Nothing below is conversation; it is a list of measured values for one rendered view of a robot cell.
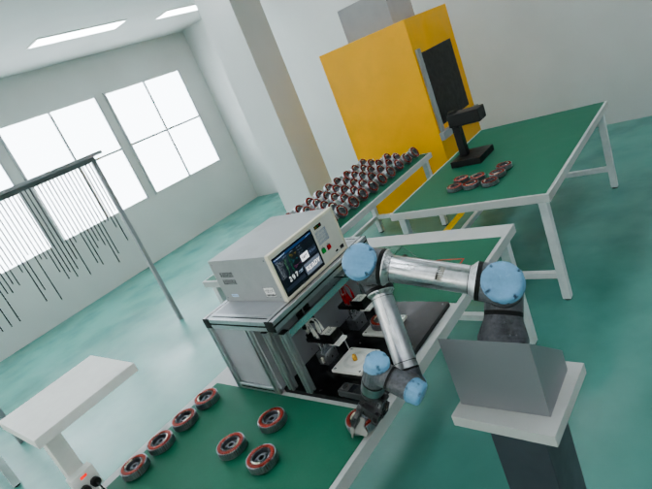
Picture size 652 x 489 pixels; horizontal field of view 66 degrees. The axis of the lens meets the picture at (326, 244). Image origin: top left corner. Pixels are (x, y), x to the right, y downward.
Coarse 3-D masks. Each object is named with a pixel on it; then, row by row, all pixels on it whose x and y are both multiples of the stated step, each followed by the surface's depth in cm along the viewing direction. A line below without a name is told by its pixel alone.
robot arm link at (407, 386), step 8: (392, 368) 148; (392, 376) 146; (400, 376) 146; (408, 376) 146; (416, 376) 151; (384, 384) 147; (392, 384) 146; (400, 384) 145; (408, 384) 144; (416, 384) 144; (424, 384) 144; (392, 392) 147; (400, 392) 145; (408, 392) 144; (416, 392) 143; (424, 392) 146; (408, 400) 144; (416, 400) 143
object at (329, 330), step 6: (324, 330) 205; (330, 330) 204; (336, 330) 202; (312, 336) 210; (318, 336) 208; (324, 336) 202; (330, 336) 200; (336, 336) 202; (342, 336) 204; (318, 342) 206; (324, 342) 204; (330, 342) 201; (336, 342) 201; (324, 348) 211
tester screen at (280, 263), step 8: (304, 240) 204; (312, 240) 208; (288, 248) 198; (296, 248) 201; (304, 248) 204; (280, 256) 194; (288, 256) 197; (296, 256) 200; (312, 256) 208; (280, 264) 194; (288, 264) 197; (296, 264) 200; (304, 264) 203; (280, 272) 194; (288, 272) 197; (304, 272) 203; (312, 272) 207; (288, 280) 196; (304, 280) 203
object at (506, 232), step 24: (384, 240) 320; (408, 240) 304; (432, 240) 291; (456, 240) 278; (504, 240) 258; (456, 312) 215; (432, 336) 204; (432, 360) 198; (384, 432) 171; (360, 456) 161; (336, 480) 154
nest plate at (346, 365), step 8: (352, 352) 209; (360, 352) 206; (368, 352) 204; (344, 360) 206; (352, 360) 203; (360, 360) 201; (336, 368) 203; (344, 368) 201; (352, 368) 199; (360, 368) 196
